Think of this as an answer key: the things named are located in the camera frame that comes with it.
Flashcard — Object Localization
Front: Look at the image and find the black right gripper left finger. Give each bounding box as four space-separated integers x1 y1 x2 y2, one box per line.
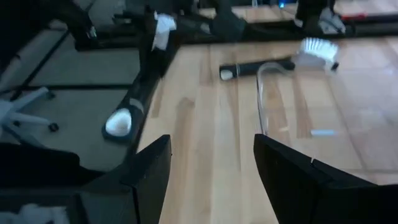
121 134 173 224

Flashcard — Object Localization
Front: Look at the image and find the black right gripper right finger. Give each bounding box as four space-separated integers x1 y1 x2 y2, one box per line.
253 133 398 224

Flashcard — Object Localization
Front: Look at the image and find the clear plastic storage bin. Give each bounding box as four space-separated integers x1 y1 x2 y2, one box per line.
255 61 398 181

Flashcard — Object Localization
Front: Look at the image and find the black-handled white bristle brush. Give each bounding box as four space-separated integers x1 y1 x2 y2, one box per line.
218 36 340 82

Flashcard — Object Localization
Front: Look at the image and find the black loop-handled white bristle brush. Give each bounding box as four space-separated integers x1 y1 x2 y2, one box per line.
101 11 178 144

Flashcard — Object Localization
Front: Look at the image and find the white office chair base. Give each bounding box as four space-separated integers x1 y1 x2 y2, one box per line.
0 86 60 147

